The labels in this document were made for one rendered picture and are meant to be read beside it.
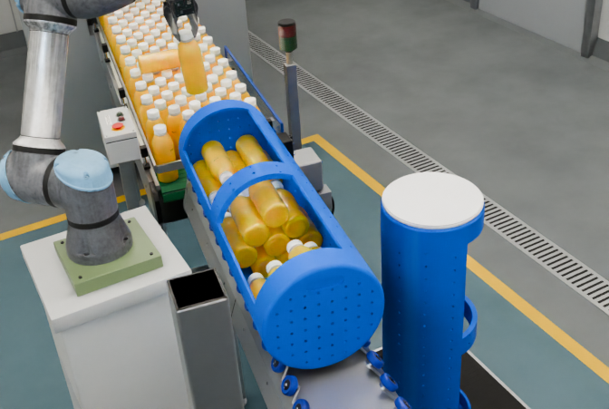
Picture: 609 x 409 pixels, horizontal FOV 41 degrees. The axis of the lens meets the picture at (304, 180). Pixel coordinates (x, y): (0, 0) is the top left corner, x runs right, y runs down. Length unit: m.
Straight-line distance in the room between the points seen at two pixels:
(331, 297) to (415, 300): 0.60
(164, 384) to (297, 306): 0.48
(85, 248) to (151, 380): 0.37
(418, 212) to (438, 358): 0.48
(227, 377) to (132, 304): 0.91
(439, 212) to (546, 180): 2.21
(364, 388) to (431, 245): 0.50
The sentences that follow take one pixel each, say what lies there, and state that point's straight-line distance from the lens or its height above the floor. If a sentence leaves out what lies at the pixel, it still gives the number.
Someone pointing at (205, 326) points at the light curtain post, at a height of 1.67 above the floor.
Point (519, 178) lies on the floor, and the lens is 4.37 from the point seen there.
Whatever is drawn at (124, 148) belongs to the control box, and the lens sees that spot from 2.62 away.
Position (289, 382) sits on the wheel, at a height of 0.98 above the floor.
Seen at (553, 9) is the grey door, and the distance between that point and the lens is 5.95.
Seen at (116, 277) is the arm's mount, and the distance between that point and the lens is 1.87.
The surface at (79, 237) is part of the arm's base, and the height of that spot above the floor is 1.25.
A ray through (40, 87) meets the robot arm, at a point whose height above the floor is 1.54.
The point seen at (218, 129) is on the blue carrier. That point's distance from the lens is 2.45.
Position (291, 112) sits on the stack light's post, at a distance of 3.01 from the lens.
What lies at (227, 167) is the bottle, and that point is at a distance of 2.28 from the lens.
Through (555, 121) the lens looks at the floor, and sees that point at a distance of 4.95.
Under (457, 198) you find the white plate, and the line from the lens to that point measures 2.27.
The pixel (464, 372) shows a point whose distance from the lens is 3.01.
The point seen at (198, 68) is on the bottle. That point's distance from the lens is 2.47.
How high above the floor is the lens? 2.27
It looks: 32 degrees down
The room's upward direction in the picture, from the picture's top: 4 degrees counter-clockwise
